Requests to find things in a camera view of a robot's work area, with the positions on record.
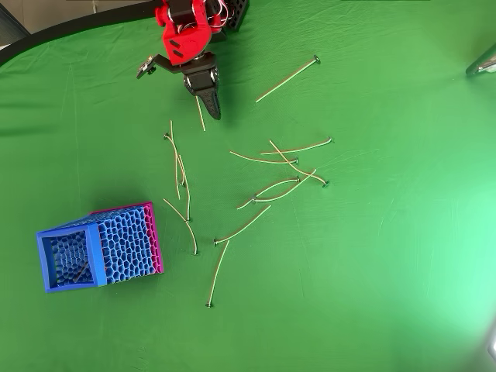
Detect candle wick with metal base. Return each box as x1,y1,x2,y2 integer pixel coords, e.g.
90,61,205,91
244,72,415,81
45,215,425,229
72,262,89,284
164,133,181,201
163,198,200,257
212,205,272,246
195,95,207,132
169,119,193,224
260,136,335,156
229,150,300,165
269,139,330,189
250,168,318,204
205,239,230,309
236,176,302,211
255,55,321,104

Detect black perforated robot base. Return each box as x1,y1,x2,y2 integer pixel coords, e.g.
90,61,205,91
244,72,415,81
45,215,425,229
222,0,250,32

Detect blue and pink mesh basket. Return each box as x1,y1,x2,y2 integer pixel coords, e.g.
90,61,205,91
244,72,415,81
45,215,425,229
36,201,165,294

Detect dark grey furniture piece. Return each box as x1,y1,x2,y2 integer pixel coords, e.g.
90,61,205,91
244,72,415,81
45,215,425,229
0,7,32,43

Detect green cloth with black rim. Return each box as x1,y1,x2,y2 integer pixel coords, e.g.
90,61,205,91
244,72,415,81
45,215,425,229
0,0,496,372

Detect silver metal stand pole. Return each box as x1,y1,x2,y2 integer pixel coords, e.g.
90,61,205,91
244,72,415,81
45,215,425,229
465,41,496,77

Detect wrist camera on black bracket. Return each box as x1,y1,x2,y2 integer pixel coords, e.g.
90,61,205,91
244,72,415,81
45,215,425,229
135,53,183,81

